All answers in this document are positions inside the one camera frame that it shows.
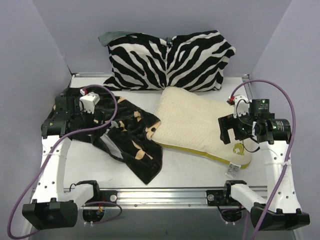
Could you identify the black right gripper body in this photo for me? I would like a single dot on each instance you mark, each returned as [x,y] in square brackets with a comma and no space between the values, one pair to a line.
[225,127]

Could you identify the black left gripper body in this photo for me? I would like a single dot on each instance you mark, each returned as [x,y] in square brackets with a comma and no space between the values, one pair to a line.
[95,117]

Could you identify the black floral pillowcase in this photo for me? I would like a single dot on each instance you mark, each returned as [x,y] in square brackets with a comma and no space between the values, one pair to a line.
[125,136]

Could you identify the cream yellow-edged pillow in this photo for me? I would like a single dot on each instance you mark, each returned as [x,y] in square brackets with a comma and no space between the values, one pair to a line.
[189,123]

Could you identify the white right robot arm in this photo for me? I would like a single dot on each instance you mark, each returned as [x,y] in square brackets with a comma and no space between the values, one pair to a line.
[281,210]

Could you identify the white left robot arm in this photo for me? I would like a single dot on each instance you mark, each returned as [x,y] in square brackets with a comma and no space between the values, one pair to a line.
[51,207]

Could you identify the white pillow care label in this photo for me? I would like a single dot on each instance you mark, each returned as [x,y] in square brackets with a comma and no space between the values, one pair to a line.
[232,170]

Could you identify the zebra print pillow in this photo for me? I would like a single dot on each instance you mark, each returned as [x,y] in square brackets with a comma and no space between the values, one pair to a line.
[194,62]

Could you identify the grey cloth behind zebra pillow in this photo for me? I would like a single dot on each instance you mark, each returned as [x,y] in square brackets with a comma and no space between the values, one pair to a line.
[108,37]

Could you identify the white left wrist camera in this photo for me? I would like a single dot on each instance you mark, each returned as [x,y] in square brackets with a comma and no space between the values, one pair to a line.
[88,102]

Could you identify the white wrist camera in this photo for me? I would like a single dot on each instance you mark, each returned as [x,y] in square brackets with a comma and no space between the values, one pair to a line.
[240,105]
[88,102]

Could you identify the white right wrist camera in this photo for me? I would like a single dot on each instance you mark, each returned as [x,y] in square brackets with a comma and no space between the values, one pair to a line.
[240,105]

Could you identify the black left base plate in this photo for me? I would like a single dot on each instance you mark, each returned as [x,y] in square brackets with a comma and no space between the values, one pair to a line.
[109,196]

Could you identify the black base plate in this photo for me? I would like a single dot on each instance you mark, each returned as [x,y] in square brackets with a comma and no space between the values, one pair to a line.
[109,196]
[215,198]

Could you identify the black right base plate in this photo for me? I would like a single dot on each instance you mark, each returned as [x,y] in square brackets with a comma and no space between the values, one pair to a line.
[215,198]

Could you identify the aluminium front rail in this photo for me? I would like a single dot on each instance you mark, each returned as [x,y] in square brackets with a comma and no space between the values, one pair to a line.
[130,198]

